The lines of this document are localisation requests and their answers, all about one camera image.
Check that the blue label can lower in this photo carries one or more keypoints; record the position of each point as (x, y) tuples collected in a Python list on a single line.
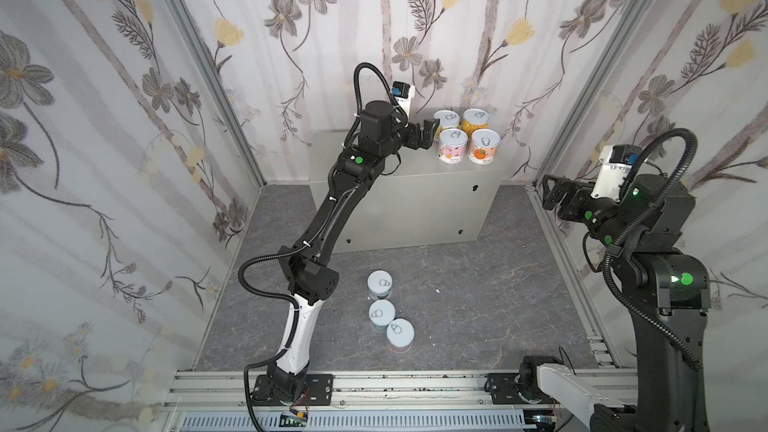
[(381, 313)]

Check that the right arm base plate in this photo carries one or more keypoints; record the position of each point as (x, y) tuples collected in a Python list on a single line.
[(509, 389)]

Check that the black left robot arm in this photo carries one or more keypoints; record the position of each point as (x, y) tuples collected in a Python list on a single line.
[(381, 128)]

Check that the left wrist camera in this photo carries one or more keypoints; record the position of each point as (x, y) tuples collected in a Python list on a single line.
[(403, 94)]

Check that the yellow white label can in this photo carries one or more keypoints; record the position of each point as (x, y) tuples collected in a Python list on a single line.
[(447, 119)]

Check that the blue label can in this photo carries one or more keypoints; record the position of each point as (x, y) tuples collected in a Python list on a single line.
[(379, 284), (381, 313)]

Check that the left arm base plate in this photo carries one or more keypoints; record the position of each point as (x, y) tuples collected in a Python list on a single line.
[(310, 390)]

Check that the purple label can front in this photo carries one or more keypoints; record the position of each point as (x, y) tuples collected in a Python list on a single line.
[(400, 335)]

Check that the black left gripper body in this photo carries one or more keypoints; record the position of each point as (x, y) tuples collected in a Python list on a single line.
[(417, 136)]

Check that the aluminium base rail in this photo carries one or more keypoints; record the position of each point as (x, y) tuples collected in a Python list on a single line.
[(463, 389)]

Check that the orange persimmon label can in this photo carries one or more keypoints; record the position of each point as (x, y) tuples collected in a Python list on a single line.
[(483, 146)]

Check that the white slotted cable duct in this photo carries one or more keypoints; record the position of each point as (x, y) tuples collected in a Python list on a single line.
[(398, 420)]

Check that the pink label can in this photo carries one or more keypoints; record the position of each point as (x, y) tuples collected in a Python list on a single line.
[(452, 145)]

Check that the grey metal cabinet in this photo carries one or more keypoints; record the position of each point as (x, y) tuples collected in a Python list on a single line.
[(425, 202)]

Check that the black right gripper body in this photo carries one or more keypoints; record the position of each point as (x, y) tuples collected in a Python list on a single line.
[(563, 198)]

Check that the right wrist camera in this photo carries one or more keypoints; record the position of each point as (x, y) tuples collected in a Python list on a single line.
[(615, 163)]

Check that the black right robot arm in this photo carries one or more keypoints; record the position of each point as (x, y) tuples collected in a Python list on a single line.
[(636, 209)]

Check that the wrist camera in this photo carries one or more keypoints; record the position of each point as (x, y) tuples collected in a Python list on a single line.
[(615, 163), (403, 94)]

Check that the blue label can upper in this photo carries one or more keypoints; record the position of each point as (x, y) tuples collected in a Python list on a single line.
[(379, 284)]

